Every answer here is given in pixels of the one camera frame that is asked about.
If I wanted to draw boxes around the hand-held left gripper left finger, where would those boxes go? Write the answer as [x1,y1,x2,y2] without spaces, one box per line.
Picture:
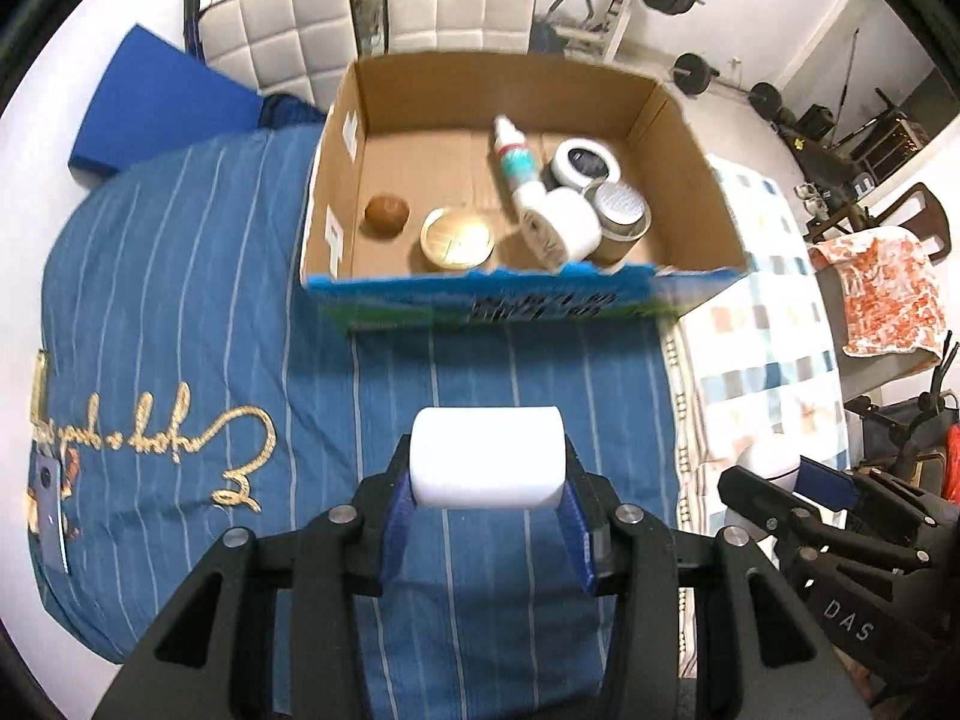
[90,435,421,720]

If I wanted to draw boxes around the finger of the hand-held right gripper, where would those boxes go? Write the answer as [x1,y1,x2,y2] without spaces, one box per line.
[796,456,960,535]
[716,463,925,575]

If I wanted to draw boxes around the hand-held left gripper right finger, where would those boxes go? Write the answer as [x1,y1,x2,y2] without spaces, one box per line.
[555,439,875,720]

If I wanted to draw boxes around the white earbud case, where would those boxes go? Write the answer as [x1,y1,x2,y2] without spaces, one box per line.
[731,441,803,542]

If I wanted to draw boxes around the white cylindrical cap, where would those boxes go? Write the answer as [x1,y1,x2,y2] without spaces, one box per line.
[409,406,567,511]

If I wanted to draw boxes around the shallow round metal tin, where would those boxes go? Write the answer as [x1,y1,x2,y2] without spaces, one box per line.
[418,208,497,272]

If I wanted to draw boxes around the white roll of tape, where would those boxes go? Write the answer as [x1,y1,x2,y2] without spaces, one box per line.
[519,187,604,271]

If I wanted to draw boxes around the brown ball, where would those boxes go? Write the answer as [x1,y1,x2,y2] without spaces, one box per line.
[364,193,412,238]

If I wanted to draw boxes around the metal tin perforated lid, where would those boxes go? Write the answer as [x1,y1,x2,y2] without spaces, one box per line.
[589,180,652,242]

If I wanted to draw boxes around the cardboard box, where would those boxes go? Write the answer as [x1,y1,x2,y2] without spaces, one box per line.
[300,51,752,338]

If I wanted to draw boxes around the white jar black lid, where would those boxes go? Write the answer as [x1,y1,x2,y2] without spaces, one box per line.
[547,136,623,192]

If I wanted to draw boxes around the white spray bottle teal label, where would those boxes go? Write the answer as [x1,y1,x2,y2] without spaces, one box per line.
[491,114,554,223]

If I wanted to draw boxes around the grey chair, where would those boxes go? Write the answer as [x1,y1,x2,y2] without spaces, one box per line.
[814,262,946,407]

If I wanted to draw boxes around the red plastic bag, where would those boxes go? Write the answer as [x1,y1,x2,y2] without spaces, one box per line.
[941,424,960,505]

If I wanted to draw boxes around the plaid blanket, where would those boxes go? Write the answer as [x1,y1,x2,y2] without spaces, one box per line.
[664,154,850,537]

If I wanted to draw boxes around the orange patterned towel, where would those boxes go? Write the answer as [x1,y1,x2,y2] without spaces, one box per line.
[810,229,948,358]

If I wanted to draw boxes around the brown wooden chair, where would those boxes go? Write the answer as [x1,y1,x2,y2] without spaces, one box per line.
[806,181,953,265]

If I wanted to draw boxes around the blue striped blanket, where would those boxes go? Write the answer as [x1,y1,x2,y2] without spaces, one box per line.
[30,124,687,720]

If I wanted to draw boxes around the black yellow exercise equipment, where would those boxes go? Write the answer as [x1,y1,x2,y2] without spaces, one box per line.
[776,105,880,197]

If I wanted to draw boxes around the blue fabric tag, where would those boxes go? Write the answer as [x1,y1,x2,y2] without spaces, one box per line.
[26,454,73,575]

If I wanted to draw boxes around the short barbell black plates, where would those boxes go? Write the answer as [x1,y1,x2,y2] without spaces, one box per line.
[670,52,785,121]

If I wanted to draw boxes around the dark blue cloth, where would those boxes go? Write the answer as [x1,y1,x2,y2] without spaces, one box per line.
[257,93,329,130]

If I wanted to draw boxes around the blue foam mat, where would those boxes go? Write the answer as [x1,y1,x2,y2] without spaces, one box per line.
[67,24,265,182]

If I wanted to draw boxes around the white barbell rack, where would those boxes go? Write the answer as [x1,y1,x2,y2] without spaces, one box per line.
[598,0,668,65]

